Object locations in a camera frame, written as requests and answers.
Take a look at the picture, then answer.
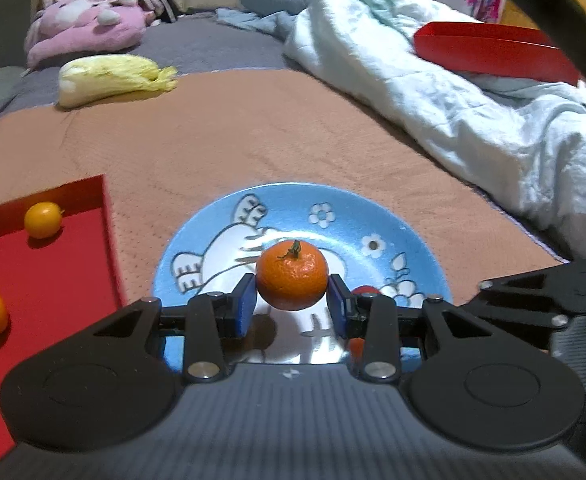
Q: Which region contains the grey bed sheet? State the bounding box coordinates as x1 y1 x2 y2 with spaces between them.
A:
7 10 296 112

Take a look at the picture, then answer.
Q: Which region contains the white duvet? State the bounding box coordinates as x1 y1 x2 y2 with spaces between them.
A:
282 0 586 263

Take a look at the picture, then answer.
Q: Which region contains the black cable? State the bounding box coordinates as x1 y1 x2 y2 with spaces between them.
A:
473 0 586 117

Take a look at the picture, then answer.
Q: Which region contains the orange mandarin with green stem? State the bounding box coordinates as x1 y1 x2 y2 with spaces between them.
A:
255 240 330 312

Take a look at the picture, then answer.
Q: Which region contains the orange-brown blanket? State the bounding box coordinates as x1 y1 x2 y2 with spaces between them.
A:
0 67 572 313

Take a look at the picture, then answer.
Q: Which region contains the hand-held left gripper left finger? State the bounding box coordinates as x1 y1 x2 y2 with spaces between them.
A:
91 273 258 386

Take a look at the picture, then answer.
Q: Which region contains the small red tomato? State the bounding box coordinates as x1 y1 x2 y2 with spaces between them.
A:
346 284 380 362

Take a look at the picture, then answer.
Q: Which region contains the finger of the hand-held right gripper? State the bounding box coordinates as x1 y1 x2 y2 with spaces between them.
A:
465 258 586 347

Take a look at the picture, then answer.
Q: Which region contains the napa cabbage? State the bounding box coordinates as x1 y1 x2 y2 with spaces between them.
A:
56 54 179 109

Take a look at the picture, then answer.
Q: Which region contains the blue plate with white cartoon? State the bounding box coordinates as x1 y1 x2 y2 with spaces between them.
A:
152 182 454 367

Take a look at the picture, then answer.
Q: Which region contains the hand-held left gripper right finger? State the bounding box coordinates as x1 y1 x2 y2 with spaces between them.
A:
326 273 496 382

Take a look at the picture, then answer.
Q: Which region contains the small yellow-orange citrus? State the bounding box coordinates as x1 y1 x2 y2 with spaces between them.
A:
24 201 66 240

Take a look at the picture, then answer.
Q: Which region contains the pink plush toy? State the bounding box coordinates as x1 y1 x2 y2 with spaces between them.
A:
25 0 164 69

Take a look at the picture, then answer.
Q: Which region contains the red tray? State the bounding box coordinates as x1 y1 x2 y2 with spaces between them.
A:
0 174 128 477

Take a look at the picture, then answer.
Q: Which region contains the red box lid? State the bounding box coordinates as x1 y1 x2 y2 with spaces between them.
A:
413 21 584 87

